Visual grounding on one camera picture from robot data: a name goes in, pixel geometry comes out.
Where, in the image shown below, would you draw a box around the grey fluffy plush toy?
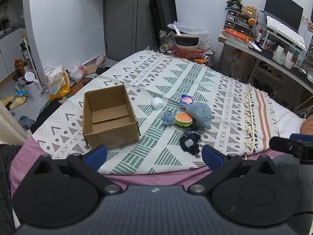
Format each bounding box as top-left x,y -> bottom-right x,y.
186,102 -> 213,130

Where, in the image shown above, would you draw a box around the black leaning panels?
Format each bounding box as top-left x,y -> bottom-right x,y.
148,0 -> 178,52

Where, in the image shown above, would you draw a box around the pink bed sheet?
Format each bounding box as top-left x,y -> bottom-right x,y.
10,136 -> 277,196

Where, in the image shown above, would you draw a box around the white kettle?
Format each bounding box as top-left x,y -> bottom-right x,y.
24,71 -> 43,101

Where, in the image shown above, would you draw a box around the clear glass jars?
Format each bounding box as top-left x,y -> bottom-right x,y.
159,29 -> 175,44

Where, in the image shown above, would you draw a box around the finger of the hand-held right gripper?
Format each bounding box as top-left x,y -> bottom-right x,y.
269,136 -> 313,164
290,133 -> 313,142

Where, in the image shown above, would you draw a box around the white narrow rack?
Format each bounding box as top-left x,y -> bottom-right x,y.
21,38 -> 37,75

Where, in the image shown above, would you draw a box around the yellow plastic bag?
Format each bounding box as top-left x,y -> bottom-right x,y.
45,65 -> 71,101

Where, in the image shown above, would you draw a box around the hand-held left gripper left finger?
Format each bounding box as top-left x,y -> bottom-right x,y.
23,144 -> 123,196

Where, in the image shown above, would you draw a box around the blue octopus plush toy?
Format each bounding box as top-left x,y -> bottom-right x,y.
163,111 -> 175,125

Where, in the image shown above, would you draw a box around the grey desk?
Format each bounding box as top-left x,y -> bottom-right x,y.
219,37 -> 313,95

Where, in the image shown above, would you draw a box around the red and white plastic bag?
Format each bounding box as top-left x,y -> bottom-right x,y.
70,62 -> 87,82

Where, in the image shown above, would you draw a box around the black dotted scrunchie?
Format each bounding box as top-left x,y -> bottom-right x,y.
179,130 -> 202,155

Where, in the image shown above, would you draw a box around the white packet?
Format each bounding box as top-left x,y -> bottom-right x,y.
151,97 -> 164,110

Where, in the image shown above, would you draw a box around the grey cabinet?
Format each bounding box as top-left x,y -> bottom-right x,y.
103,0 -> 157,61

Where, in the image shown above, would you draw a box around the wicker basket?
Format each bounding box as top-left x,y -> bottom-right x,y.
241,6 -> 257,19

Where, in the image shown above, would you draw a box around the orange and white hanging bag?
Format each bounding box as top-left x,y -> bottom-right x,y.
226,49 -> 245,76

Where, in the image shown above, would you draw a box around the yellow slipper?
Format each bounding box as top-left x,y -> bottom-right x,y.
2,95 -> 16,106
10,97 -> 26,110

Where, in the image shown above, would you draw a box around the white monitor stand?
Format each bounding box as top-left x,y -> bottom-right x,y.
259,27 -> 306,61

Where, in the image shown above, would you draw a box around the black computer monitor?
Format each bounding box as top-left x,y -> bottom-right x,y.
264,0 -> 304,32

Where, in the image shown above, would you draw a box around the dark clothes pile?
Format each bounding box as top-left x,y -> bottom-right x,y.
31,100 -> 63,134

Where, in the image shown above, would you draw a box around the small drawer organizer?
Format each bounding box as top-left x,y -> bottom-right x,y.
224,8 -> 255,37

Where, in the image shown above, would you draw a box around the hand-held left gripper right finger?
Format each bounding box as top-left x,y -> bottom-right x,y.
187,144 -> 291,196

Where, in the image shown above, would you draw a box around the clear plastic bag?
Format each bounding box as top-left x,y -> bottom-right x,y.
167,22 -> 210,40

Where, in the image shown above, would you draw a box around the orange brown cloth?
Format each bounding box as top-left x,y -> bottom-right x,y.
301,116 -> 313,136

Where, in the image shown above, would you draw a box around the burger plush toy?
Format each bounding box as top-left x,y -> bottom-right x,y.
174,112 -> 193,127

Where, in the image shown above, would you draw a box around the orange patterned packet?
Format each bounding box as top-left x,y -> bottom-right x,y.
225,28 -> 255,42

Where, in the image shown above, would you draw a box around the brown cardboard box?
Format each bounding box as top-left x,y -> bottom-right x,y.
82,84 -> 141,150

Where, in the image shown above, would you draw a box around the white keyboard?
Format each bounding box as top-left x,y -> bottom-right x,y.
265,16 -> 306,51

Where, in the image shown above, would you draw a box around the red plastic basket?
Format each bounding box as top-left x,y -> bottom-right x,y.
174,46 -> 205,59

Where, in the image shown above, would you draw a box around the white duvet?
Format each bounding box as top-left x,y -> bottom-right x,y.
254,88 -> 306,137

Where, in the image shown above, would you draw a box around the black and cream bowl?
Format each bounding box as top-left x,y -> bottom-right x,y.
175,34 -> 200,51

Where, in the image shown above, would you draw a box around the patterned white green blanket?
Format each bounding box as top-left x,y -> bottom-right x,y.
32,50 -> 280,175

